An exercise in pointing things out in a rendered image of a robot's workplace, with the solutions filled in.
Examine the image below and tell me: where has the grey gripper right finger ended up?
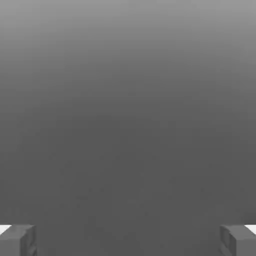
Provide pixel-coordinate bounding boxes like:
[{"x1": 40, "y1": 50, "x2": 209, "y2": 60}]
[{"x1": 219, "y1": 223, "x2": 256, "y2": 256}]

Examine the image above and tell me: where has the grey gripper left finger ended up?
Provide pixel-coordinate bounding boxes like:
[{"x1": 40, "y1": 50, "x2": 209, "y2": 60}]
[{"x1": 0, "y1": 223, "x2": 38, "y2": 256}]

